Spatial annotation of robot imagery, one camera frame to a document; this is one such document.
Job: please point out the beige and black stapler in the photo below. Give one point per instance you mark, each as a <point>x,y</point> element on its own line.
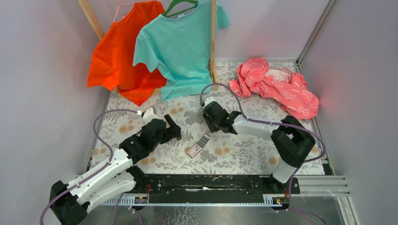
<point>174,131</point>

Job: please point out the wooden clothes rack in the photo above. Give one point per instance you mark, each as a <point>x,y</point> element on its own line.
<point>95,24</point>

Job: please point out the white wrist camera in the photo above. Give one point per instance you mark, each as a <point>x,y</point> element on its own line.
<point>149,114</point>
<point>208,100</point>

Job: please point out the pink patterned cloth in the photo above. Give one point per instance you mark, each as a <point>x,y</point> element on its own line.
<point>289,88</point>

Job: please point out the white red staple box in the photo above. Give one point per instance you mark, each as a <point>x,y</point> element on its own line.
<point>194,150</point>

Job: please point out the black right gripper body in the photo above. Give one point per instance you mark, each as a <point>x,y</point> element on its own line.
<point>213,124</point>

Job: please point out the floral table mat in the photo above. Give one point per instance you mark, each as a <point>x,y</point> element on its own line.
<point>223,154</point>

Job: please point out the pink clothes hanger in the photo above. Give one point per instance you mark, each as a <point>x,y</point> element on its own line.
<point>123,8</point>

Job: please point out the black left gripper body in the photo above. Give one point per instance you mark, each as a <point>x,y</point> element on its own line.
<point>152,146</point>

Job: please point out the green clothes hanger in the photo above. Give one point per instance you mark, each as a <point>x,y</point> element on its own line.
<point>177,7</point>

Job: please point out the teal t-shirt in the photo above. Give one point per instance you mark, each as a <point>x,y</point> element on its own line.
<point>179,48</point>

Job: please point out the orange t-shirt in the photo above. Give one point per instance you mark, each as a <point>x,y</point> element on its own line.
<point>112,59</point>

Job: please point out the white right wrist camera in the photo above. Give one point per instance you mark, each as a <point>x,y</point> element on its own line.
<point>208,100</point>

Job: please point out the silver staple strip tray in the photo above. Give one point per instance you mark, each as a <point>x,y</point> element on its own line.
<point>203,140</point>

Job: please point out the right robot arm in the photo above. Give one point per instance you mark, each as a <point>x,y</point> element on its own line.
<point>292,141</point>

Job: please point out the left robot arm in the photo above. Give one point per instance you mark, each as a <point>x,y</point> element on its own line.
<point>71,202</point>

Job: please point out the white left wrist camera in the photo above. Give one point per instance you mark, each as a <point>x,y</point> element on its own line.
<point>149,114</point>

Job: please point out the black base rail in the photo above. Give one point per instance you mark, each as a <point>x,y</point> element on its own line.
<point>204,189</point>

